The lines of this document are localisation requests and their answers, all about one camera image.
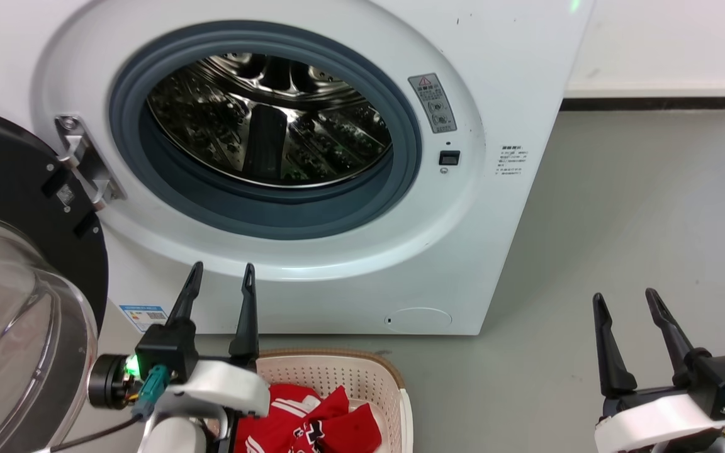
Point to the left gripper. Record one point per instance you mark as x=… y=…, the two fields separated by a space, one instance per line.
x=224 y=384

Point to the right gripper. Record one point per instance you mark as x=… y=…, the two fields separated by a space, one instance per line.
x=652 y=418

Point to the red and white clothing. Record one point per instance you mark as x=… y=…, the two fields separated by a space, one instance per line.
x=337 y=428

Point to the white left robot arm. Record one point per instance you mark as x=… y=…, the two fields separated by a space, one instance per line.
x=170 y=434

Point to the cream perforated laundry basket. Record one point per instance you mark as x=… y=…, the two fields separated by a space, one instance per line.
x=337 y=371

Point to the stainless steel washing machine drum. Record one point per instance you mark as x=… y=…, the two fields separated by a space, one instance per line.
x=211 y=113

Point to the black washer door with glass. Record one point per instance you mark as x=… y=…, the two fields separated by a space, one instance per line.
x=4 y=163

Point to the blue and white energy label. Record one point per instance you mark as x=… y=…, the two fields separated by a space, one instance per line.
x=143 y=318

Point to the grey rubber door gasket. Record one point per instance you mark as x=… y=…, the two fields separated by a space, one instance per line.
x=199 y=207

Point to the white front-load washing machine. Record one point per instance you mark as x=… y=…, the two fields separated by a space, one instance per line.
x=494 y=239

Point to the small QR code sticker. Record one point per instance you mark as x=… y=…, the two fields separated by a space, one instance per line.
x=65 y=195

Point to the silver metal door hinge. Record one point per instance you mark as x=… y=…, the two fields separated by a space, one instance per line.
x=85 y=170

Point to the round white filter cover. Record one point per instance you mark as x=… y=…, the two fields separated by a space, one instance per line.
x=418 y=320

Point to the small printed text sticker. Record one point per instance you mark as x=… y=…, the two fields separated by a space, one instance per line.
x=512 y=160

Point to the black baseboard strip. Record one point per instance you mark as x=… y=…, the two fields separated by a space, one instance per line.
x=652 y=104

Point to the black door latch socket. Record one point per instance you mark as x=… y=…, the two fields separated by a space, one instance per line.
x=449 y=157

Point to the grey warning label sticker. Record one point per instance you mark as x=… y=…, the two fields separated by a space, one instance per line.
x=432 y=104

